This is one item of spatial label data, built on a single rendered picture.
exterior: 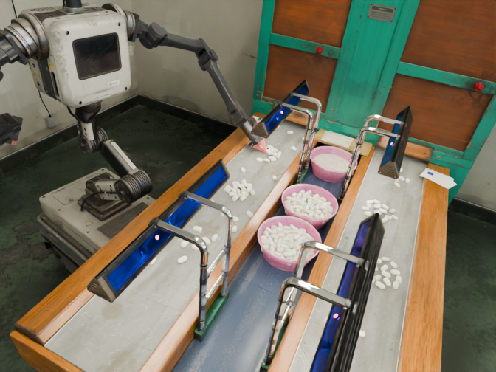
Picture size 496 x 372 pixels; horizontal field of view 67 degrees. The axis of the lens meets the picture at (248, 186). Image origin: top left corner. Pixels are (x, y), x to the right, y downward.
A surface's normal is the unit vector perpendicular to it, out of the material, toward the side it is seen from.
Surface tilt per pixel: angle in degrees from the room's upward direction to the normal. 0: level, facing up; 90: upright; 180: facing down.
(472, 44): 90
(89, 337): 0
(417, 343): 0
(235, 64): 90
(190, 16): 90
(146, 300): 0
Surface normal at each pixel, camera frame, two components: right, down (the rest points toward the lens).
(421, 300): 0.10, -0.80
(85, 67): 0.80, 0.42
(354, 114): -0.43, 0.51
